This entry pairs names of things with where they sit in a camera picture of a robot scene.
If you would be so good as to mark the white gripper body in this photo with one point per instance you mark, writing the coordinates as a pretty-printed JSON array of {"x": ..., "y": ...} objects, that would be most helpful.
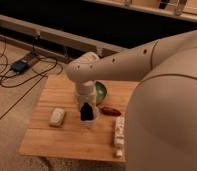
[{"x": 85, "y": 93}]

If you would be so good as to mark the black eraser block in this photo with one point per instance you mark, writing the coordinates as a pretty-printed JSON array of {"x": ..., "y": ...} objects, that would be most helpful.
[{"x": 86, "y": 112}]

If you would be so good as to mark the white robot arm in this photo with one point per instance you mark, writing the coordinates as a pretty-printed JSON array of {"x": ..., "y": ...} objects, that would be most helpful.
[{"x": 161, "y": 116}]

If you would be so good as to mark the green ceramic bowl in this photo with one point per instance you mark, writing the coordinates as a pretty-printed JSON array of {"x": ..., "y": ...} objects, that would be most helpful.
[{"x": 101, "y": 92}]

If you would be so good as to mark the translucent plastic cup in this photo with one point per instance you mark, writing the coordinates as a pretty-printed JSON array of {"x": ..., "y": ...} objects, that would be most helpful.
[{"x": 95, "y": 113}]

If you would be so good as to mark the white rectangular eraser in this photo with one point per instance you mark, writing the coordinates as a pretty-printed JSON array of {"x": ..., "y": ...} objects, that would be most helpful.
[{"x": 57, "y": 117}]

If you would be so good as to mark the red brown pepper toy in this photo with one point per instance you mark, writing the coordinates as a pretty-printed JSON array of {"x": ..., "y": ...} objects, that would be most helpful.
[{"x": 110, "y": 111}]

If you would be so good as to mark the wooden board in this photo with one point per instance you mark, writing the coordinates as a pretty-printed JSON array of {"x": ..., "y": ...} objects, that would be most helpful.
[{"x": 73, "y": 139}]

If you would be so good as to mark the white tube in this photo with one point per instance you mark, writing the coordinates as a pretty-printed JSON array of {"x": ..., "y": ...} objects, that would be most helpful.
[{"x": 119, "y": 136}]

